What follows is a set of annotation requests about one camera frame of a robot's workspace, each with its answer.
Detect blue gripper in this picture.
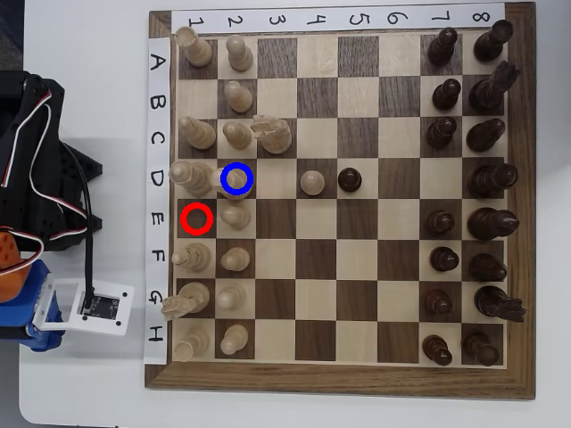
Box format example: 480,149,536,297
0,259,63,353

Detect light wooden king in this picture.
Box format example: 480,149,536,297
209,165,255,202

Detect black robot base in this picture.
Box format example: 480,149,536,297
62,142,103,244

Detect light wooden knight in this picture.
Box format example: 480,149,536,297
249,114,294,156
160,281,211,322

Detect light wooden rook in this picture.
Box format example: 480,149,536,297
174,25,213,69
173,326,211,362

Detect light wooden pawn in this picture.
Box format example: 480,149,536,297
299,169,327,196
225,34,254,72
222,79,254,113
220,200,252,231
219,246,252,272
215,283,247,311
219,324,250,357
221,120,253,151

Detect light wooden queen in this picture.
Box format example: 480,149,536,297
169,160,217,197

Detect white letter label strip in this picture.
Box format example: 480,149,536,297
143,37,173,366

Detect wooden chessboard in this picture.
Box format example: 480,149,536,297
144,1,538,401

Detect dark wooden pawn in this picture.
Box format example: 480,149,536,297
431,78,463,112
421,288,453,316
426,116,459,150
337,167,363,193
421,333,454,368
426,209,457,237
426,26,459,67
429,246,460,273

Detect white number label strip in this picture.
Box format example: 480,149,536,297
170,3,507,33

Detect dark wooden rook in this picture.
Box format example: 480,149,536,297
460,331,501,368
472,19,516,62

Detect dark wooden bishop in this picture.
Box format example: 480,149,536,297
466,118,508,152
468,252,509,283

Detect dark wooden knight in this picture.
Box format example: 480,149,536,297
473,284,528,324
468,60,521,115

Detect dark wooden king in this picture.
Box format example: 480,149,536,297
467,207,521,242

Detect dark wooden queen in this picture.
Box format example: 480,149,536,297
468,163,519,200

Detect red white black servo wire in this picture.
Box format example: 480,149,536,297
2,91,57,188
0,177,90,277

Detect black camera cable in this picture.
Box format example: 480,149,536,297
66,151,97,316

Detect white camera mount with board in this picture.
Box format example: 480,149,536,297
29,278,136,336

